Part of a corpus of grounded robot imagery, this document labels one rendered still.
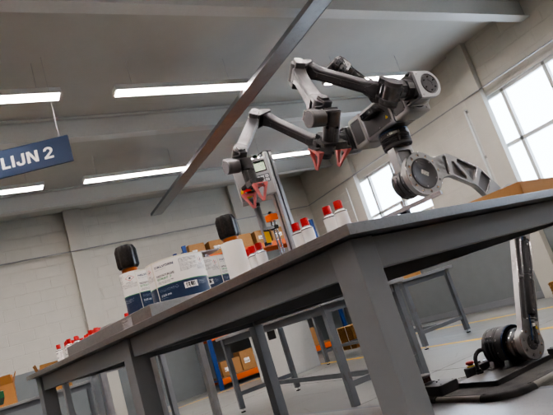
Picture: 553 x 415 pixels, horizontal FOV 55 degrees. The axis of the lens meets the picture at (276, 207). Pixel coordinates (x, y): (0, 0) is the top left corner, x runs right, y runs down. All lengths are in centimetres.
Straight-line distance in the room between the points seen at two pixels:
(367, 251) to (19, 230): 927
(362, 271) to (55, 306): 898
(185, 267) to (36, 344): 794
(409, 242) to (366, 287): 18
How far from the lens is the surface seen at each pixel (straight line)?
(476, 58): 834
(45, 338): 968
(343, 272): 95
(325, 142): 183
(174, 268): 180
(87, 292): 975
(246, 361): 965
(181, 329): 146
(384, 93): 218
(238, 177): 250
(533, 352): 250
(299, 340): 796
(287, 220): 246
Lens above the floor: 70
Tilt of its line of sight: 12 degrees up
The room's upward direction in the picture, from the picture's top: 18 degrees counter-clockwise
